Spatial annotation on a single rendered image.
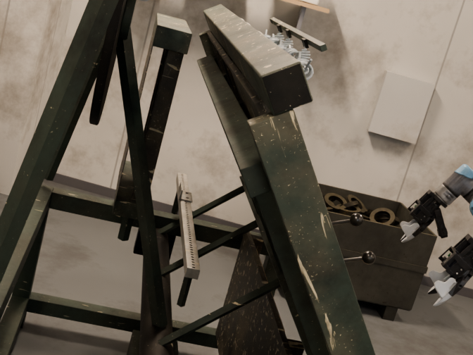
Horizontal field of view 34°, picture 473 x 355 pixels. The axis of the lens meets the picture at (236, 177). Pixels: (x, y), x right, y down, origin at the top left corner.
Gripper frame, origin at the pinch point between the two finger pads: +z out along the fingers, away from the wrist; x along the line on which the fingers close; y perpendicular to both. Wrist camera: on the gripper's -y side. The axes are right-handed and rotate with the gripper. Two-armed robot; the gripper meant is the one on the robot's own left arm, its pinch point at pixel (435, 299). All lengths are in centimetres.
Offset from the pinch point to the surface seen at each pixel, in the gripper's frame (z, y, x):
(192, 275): 65, 46, -57
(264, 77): -15, 80, 34
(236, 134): 6, 73, -7
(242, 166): 5, 68, 26
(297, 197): 0, 54, 31
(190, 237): 66, 53, -89
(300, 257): 11, 43, 30
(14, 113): 178, 188, -357
